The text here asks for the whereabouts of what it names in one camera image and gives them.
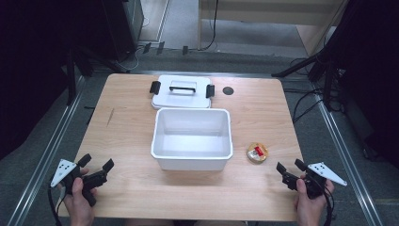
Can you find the person's left hand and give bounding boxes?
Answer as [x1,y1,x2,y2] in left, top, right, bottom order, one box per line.
[57,169,99,226]

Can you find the light wooden furniture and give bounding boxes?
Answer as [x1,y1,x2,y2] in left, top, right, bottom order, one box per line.
[197,0,350,58]

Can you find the white plastic storage box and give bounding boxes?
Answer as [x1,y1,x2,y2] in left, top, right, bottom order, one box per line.
[150,107,234,172]

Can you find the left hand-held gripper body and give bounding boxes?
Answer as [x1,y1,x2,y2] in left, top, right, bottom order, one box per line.
[50,158,109,208]

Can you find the black hanging cable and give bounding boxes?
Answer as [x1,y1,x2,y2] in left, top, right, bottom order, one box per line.
[199,0,220,52]

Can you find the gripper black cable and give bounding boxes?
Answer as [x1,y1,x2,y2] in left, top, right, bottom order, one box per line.
[46,183,65,226]
[321,180,336,226]

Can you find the round gold foil snack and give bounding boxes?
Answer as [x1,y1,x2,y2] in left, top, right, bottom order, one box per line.
[246,141,269,165]

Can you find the aluminium floor rail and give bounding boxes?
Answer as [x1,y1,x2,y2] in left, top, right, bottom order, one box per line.
[7,74,87,226]
[311,89,384,226]

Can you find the black tripod stand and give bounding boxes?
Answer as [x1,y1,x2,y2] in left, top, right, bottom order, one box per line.
[270,0,356,111]
[64,43,128,106]

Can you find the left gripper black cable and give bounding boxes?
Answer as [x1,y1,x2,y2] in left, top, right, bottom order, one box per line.
[46,183,65,226]

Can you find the person's right hand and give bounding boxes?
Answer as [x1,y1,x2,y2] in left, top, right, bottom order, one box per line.
[294,174,335,226]

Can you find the black cabinet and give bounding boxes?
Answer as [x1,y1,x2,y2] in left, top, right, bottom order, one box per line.
[99,0,145,63]

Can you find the dark curtain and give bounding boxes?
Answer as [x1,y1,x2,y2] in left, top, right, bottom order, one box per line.
[326,0,399,170]
[0,0,109,161]

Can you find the white lid with black handle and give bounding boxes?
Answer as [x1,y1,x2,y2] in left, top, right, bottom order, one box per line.
[149,73,216,110]

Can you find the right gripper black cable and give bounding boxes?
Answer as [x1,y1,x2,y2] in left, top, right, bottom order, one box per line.
[321,180,336,226]

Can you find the white floor cable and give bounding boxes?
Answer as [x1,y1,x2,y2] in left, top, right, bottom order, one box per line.
[120,17,152,73]

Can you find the black floor cables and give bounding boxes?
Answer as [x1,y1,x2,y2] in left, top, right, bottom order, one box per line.
[282,57,344,124]

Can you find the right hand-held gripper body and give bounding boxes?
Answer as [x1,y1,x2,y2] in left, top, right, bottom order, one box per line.
[280,161,348,201]

